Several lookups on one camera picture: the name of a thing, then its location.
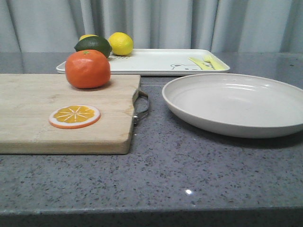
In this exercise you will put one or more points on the orange mandarin fruit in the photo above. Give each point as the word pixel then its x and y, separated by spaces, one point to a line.
pixel 87 69

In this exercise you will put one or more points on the grey curtain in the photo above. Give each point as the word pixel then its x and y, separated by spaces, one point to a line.
pixel 215 25

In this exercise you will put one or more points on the yellow lemon front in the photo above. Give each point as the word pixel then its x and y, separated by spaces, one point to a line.
pixel 121 43

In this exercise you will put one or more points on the orange slice toy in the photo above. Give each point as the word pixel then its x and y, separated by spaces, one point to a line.
pixel 74 116

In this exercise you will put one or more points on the white bear-print tray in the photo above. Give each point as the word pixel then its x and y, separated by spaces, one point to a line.
pixel 161 62

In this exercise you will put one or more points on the yellow lemon behind lime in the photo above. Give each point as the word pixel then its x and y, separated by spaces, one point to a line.
pixel 86 36

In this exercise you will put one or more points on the yellow plastic knife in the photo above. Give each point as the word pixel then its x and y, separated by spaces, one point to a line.
pixel 201 64

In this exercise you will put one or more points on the yellow plastic fork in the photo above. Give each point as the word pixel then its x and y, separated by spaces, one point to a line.
pixel 215 64

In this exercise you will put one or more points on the wooden cutting board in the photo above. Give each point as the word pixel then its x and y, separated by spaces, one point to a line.
pixel 44 114

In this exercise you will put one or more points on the green lime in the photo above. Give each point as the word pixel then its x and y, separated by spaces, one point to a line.
pixel 94 43

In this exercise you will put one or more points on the beige round plate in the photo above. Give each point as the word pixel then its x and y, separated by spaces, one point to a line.
pixel 236 105

